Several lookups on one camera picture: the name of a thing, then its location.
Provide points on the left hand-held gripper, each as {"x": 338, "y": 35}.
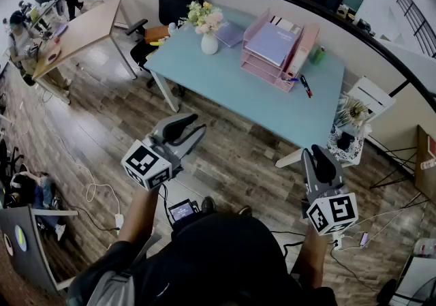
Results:
{"x": 146, "y": 165}

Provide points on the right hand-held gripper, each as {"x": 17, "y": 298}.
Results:
{"x": 335, "y": 212}

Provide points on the pink mesh tray organizer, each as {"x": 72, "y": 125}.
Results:
{"x": 260, "y": 71}

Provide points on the small purple notebook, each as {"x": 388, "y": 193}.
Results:
{"x": 229, "y": 34}

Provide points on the large purple notebook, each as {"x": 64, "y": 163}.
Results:
{"x": 270, "y": 44}

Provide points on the person's left forearm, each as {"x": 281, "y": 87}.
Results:
{"x": 139, "y": 216}

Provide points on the grey shoulder bag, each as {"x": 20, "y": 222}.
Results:
{"x": 112, "y": 289}

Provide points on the person's right forearm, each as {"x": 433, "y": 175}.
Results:
{"x": 313, "y": 260}

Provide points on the white side stand with plant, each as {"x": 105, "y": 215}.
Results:
{"x": 371, "y": 95}

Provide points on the small black object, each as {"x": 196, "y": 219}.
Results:
{"x": 344, "y": 141}

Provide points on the side table with patterned cloth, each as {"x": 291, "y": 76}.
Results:
{"x": 356, "y": 151}

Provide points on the dried flower decoration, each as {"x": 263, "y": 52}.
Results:
{"x": 354, "y": 112}

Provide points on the white power strip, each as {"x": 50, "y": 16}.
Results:
{"x": 337, "y": 242}

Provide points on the person's left shoe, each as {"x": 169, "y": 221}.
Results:
{"x": 207, "y": 204}

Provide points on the small screen device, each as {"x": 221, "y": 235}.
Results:
{"x": 182, "y": 211}

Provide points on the phone on charge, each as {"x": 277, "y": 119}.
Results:
{"x": 363, "y": 238}

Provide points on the black and red marker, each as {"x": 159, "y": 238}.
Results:
{"x": 306, "y": 86}

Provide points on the white vase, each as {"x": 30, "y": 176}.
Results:
{"x": 209, "y": 45}

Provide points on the blue pen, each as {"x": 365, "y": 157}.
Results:
{"x": 292, "y": 79}

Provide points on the orange box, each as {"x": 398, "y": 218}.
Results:
{"x": 155, "y": 33}

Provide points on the brown wooden board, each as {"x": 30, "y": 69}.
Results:
{"x": 424, "y": 161}

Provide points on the white power adapter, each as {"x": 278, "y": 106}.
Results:
{"x": 119, "y": 221}

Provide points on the green bottle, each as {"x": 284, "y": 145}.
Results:
{"x": 319, "y": 55}

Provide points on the pastel flower bouquet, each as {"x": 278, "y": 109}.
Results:
{"x": 204, "y": 16}

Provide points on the peach file box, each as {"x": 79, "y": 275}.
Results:
{"x": 301, "y": 52}

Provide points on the person's black clothed torso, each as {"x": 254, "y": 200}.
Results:
{"x": 225, "y": 260}

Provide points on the light wooden table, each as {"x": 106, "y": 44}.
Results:
{"x": 88, "y": 30}

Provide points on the grey magazine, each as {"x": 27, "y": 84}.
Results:
{"x": 296, "y": 29}

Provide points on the white booklet with black stripes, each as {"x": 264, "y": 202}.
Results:
{"x": 282, "y": 23}

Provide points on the black metal railing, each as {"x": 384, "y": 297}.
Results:
{"x": 417, "y": 20}

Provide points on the grey board with stickers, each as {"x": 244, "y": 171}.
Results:
{"x": 30, "y": 253}

